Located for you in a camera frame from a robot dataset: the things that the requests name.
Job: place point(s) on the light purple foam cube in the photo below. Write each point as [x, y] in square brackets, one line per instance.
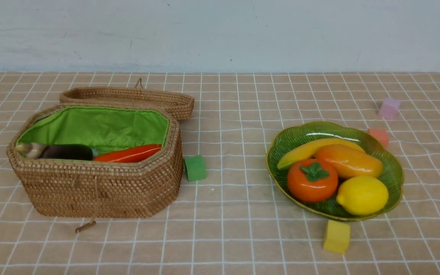
[389, 108]

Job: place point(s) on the green glass plate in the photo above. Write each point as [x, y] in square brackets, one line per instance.
[392, 175]

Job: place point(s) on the orange toy persimmon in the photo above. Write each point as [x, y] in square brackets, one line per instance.
[312, 180]

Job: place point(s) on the green foam cube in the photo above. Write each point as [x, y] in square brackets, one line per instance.
[195, 168]

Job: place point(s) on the woven basket lid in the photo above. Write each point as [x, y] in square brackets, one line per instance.
[178, 105]

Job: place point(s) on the yellow toy banana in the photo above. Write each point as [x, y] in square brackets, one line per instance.
[307, 151]

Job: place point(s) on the orange toy carrot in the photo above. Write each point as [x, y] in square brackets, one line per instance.
[130, 155]

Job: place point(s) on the pink foam cube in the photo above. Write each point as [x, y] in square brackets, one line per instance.
[380, 135]

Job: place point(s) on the yellow foam cube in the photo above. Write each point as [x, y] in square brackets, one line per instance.
[337, 237]

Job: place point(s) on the woven wicker basket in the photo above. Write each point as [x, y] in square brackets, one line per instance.
[88, 189]

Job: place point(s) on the wooden basket toggle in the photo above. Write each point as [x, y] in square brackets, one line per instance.
[85, 226]

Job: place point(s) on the purple toy eggplant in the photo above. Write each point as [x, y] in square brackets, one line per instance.
[37, 150]

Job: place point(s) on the orange toy mango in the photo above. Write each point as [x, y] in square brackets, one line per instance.
[349, 162]

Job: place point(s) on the yellow toy lemon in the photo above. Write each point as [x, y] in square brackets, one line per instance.
[362, 195]

